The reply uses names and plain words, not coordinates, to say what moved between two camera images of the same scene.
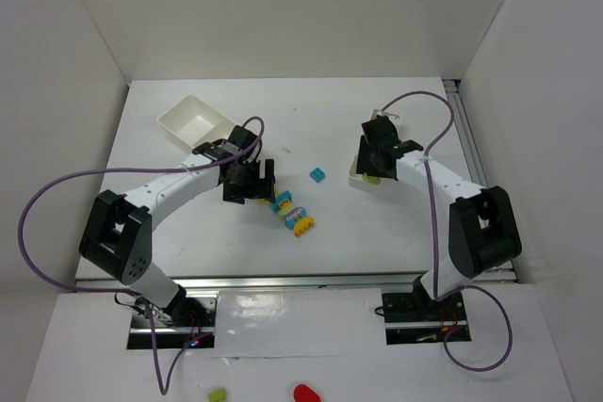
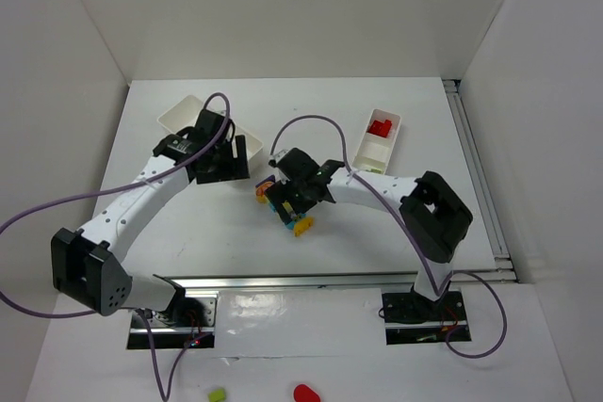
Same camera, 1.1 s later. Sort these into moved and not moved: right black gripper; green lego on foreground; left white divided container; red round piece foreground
Moved: right black gripper
Not moved: left white divided container; red round piece foreground; green lego on foreground
